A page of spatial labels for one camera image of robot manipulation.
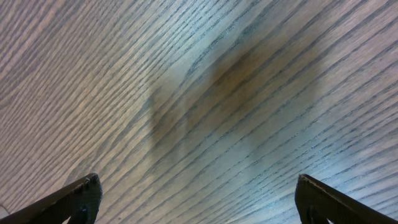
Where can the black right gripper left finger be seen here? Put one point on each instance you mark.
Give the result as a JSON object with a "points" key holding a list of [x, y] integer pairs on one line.
{"points": [[78, 202]]}

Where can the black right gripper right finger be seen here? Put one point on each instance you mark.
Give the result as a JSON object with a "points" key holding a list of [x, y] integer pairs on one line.
{"points": [[317, 202]]}

